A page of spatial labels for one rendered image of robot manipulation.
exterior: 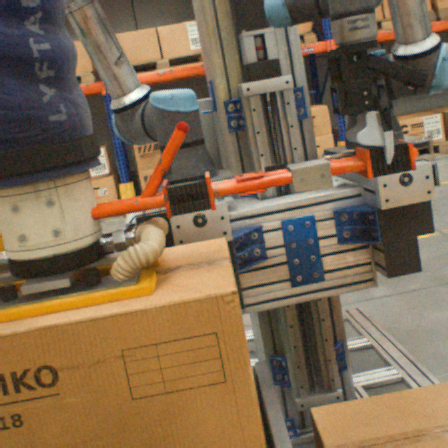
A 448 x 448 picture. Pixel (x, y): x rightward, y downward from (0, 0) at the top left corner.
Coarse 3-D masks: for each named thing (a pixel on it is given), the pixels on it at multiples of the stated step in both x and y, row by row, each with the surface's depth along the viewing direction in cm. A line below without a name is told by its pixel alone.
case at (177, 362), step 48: (192, 288) 110; (0, 336) 105; (48, 336) 105; (96, 336) 106; (144, 336) 106; (192, 336) 106; (240, 336) 106; (0, 384) 106; (48, 384) 107; (96, 384) 107; (144, 384) 107; (192, 384) 107; (240, 384) 108; (0, 432) 108; (48, 432) 108; (96, 432) 108; (144, 432) 109; (192, 432) 109; (240, 432) 109
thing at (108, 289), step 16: (96, 272) 114; (144, 272) 119; (0, 288) 113; (16, 288) 114; (64, 288) 116; (80, 288) 114; (96, 288) 112; (112, 288) 111; (128, 288) 110; (144, 288) 110; (0, 304) 113; (16, 304) 111; (32, 304) 111; (48, 304) 110; (64, 304) 110; (80, 304) 110; (96, 304) 110; (0, 320) 110; (16, 320) 110
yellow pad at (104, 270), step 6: (108, 252) 132; (114, 252) 133; (108, 264) 130; (156, 264) 129; (84, 270) 129; (102, 270) 129; (108, 270) 129; (78, 276) 129; (12, 282) 130; (18, 282) 129; (24, 282) 129; (18, 288) 129
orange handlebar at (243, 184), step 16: (336, 160) 124; (352, 160) 120; (240, 176) 121; (256, 176) 119; (272, 176) 120; (288, 176) 119; (160, 192) 124; (224, 192) 119; (240, 192) 120; (256, 192) 119; (96, 208) 120; (112, 208) 119; (128, 208) 119; (144, 208) 119
